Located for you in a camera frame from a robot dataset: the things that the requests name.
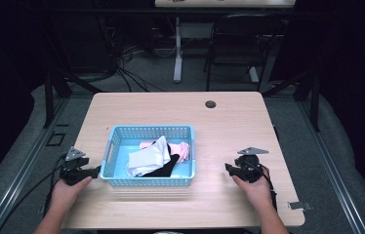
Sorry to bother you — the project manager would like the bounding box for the black metal frame stand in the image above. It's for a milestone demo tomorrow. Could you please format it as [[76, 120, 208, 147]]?
[[262, 58, 322, 133], [38, 28, 105, 130]]

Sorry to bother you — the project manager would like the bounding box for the bundle of floor cables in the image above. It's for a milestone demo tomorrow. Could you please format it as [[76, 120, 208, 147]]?
[[97, 16, 179, 94]]

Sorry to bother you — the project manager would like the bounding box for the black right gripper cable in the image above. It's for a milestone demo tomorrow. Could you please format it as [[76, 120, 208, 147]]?
[[250, 161, 278, 213]]

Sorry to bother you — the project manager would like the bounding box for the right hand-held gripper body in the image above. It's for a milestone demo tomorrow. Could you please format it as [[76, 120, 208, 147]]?
[[233, 146, 269, 184]]

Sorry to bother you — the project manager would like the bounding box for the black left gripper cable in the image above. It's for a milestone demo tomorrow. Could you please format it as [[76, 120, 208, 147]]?
[[0, 153, 71, 234]]

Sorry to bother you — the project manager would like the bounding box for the black sock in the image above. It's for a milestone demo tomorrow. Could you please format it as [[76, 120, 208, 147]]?
[[141, 140, 181, 178]]

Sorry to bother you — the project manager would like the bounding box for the person's left hand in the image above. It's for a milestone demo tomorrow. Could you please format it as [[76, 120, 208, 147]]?
[[49, 175, 94, 216]]

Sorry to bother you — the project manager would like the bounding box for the white sock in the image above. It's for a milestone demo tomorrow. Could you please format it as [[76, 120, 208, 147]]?
[[127, 135, 172, 178]]

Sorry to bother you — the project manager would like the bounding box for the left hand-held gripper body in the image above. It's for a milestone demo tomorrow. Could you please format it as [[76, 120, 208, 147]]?
[[59, 145, 91, 187]]

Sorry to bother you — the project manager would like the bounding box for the pink sock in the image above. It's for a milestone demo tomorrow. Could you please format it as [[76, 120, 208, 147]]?
[[139, 140, 191, 164]]

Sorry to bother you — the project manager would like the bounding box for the person's right hand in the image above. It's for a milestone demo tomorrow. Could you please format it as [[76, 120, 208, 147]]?
[[231, 175, 274, 214]]

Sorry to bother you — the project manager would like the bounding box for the blue plastic basket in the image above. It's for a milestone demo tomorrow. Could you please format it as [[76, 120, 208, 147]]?
[[100, 124, 197, 188]]

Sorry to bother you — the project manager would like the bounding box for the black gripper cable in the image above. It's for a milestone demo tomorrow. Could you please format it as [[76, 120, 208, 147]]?
[[250, 161, 278, 213], [0, 153, 71, 234]]

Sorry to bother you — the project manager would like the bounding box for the white-legged desk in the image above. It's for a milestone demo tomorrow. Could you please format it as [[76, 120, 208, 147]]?
[[154, 0, 297, 84]]

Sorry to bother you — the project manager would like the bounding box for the black folding chair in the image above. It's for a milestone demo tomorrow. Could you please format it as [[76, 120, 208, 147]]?
[[202, 13, 284, 93]]

